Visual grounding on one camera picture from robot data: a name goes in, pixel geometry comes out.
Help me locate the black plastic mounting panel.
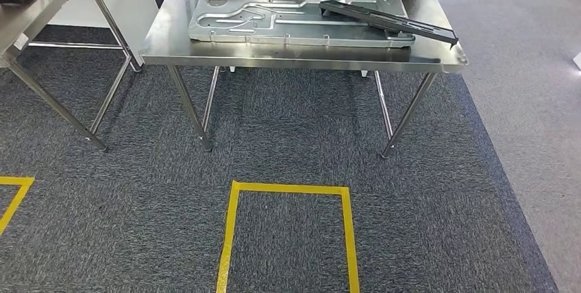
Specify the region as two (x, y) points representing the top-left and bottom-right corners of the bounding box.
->
(318, 0), (460, 51)

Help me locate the stainless steel workbench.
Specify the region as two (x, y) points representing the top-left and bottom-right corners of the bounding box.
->
(139, 0), (469, 160)

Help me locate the stamped grey metal panel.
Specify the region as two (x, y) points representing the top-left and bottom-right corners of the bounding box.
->
(188, 0), (417, 50)

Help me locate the yellow floor tape square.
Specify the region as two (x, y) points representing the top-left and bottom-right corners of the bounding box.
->
(214, 180), (361, 293)

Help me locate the white cabinet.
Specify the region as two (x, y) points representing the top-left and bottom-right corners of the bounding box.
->
(47, 0), (160, 68)

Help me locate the steel folding table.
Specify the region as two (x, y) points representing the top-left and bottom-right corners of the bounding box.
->
(0, 0), (143, 153)

